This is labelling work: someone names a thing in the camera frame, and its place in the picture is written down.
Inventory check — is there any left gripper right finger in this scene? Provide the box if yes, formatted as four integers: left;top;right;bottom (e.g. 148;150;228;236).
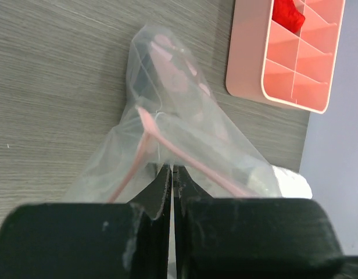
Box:
173;165;213;278

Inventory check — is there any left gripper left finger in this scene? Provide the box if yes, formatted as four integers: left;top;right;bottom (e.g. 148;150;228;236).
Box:
131;164;171;278

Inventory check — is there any clear zip top bag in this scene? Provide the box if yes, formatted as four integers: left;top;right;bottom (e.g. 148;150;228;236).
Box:
63;25;282;202

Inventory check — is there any grey fake fish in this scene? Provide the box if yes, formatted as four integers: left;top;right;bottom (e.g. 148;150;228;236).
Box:
164;124;280;198

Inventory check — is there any red fake food slice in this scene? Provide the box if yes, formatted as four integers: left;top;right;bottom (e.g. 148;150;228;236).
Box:
272;0;306;33

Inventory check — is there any pink compartment tray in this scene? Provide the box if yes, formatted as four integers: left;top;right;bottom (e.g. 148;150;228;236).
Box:
225;1;345;114

